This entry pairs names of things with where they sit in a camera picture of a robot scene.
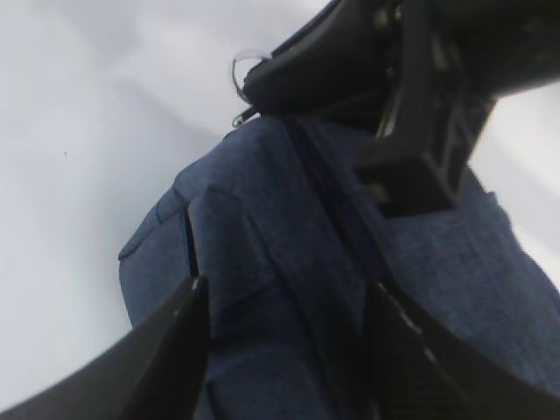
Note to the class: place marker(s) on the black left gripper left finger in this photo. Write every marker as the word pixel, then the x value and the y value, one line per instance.
pixel 155 372

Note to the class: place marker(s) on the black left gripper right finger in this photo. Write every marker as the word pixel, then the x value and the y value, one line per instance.
pixel 422 371

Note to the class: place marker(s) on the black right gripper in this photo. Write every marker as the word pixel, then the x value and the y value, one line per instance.
pixel 456 60

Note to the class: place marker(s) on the navy blue fabric bag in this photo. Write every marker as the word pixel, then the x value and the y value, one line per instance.
pixel 291 243

